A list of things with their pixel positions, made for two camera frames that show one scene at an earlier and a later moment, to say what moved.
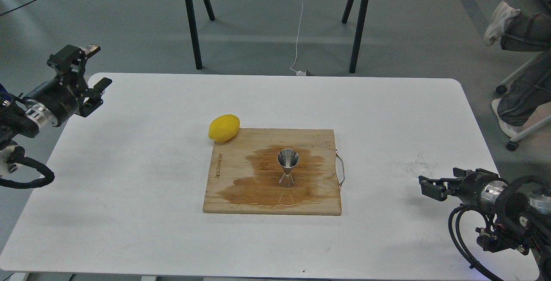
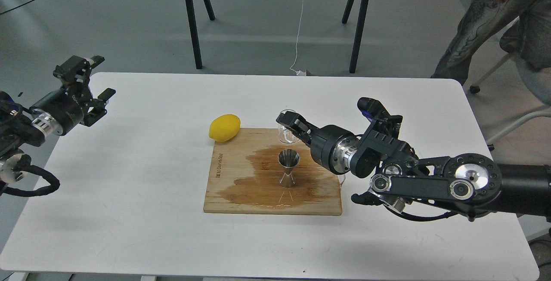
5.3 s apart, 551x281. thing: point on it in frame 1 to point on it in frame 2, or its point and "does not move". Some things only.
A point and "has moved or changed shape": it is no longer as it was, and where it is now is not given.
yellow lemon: [224, 128] does not move
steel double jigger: [287, 158] does not move
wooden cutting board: [245, 174] does not move
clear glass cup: [425, 165] has moved or changed shape
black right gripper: [478, 186] to [332, 147]
